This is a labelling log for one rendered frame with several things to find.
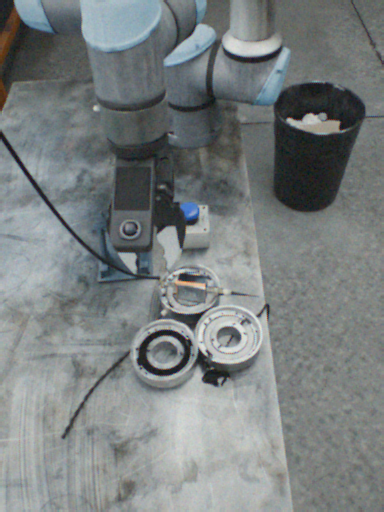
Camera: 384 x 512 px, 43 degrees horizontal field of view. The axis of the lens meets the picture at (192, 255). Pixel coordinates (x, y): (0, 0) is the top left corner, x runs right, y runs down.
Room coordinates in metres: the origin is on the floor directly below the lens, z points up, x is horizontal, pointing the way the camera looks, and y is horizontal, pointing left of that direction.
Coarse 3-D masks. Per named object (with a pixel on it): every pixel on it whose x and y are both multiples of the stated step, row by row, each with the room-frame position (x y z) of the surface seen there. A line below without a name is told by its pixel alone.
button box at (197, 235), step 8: (200, 208) 0.66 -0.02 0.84; (200, 216) 0.64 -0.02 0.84; (208, 216) 0.64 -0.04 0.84; (192, 224) 0.62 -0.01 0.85; (200, 224) 0.62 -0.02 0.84; (208, 224) 0.62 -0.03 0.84; (192, 232) 0.60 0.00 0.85; (200, 232) 0.60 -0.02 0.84; (208, 232) 0.60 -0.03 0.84; (184, 240) 0.60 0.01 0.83; (192, 240) 0.60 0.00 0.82; (200, 240) 0.60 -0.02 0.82; (208, 240) 0.60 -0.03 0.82; (184, 248) 0.60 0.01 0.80
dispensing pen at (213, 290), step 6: (180, 276) 0.48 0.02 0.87; (186, 276) 0.48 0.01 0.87; (192, 276) 0.48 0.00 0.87; (198, 276) 0.48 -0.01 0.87; (204, 276) 0.48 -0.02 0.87; (162, 282) 0.49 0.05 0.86; (168, 282) 0.49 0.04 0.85; (174, 282) 0.49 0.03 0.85; (198, 282) 0.47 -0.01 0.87; (204, 282) 0.47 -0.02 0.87; (162, 288) 0.48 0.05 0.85; (210, 288) 0.47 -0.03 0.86; (216, 288) 0.47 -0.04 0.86; (222, 288) 0.46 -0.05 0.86; (216, 294) 0.46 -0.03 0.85; (222, 294) 0.46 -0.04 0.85; (228, 294) 0.46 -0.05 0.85; (234, 294) 0.45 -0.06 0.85; (240, 294) 0.45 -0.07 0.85; (246, 294) 0.45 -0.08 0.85
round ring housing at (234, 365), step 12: (216, 312) 0.44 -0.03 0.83; (228, 312) 0.44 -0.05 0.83; (240, 312) 0.43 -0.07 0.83; (204, 324) 0.42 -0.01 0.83; (228, 324) 0.41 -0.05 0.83; (252, 324) 0.41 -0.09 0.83; (216, 336) 0.39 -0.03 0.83; (240, 336) 0.39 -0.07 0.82; (204, 348) 0.37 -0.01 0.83; (216, 348) 0.37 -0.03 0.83; (228, 348) 0.37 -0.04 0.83; (240, 348) 0.37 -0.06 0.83; (252, 348) 0.37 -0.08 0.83; (204, 360) 0.36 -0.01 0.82; (216, 360) 0.34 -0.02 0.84; (228, 360) 0.35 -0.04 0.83; (240, 360) 0.34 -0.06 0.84; (252, 360) 0.35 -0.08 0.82
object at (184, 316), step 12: (180, 264) 0.53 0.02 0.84; (192, 264) 0.53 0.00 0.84; (168, 276) 0.52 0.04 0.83; (216, 276) 0.50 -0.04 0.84; (180, 300) 0.47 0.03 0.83; (216, 300) 0.45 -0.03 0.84; (168, 312) 0.45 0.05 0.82; (180, 312) 0.43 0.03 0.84; (192, 312) 0.43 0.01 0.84; (204, 312) 0.44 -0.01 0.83
